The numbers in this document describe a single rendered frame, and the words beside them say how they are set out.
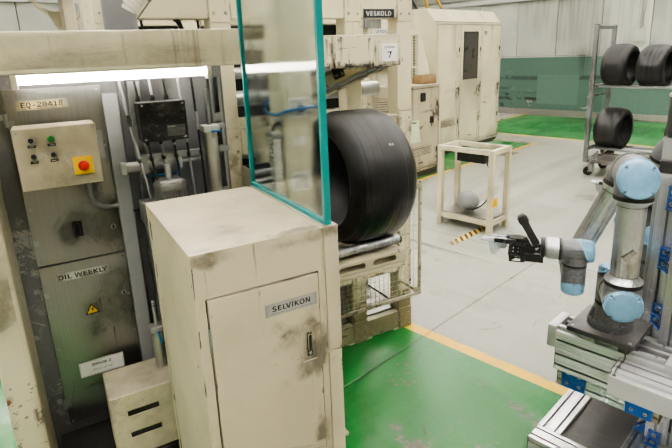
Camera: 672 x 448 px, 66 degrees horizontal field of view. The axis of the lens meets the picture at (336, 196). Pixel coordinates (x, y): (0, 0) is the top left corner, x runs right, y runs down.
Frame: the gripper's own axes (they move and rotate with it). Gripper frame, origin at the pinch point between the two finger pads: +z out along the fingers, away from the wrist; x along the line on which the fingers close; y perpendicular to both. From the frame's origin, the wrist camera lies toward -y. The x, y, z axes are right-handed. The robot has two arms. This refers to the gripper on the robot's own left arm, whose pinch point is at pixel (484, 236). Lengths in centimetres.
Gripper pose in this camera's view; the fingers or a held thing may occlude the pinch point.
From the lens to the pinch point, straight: 190.5
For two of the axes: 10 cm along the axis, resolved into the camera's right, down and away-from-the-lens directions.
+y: -0.1, 9.9, 1.4
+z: -9.4, -0.6, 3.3
